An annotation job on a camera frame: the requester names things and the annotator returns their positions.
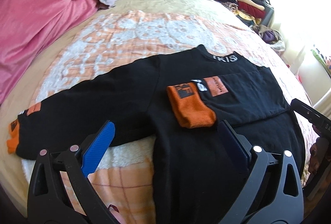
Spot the black orange sweatshirt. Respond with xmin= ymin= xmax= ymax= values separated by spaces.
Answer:
xmin=7 ymin=45 xmax=305 ymax=223

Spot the bag of clothes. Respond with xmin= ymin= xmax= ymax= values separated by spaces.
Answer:
xmin=250 ymin=25 xmax=285 ymax=53

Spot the green floral fabric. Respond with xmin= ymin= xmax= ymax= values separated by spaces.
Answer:
xmin=311 ymin=46 xmax=331 ymax=76

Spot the orange white fleece blanket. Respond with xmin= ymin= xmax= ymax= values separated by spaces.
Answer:
xmin=1 ymin=0 xmax=310 ymax=223

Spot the white curtain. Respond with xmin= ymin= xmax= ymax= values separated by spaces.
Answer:
xmin=271 ymin=0 xmax=330 ymax=64

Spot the right hand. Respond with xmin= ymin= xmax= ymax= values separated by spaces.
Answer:
xmin=308 ymin=125 xmax=330 ymax=178

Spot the pink blanket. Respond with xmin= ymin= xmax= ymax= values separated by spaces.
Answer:
xmin=1 ymin=0 xmax=98 ymax=101

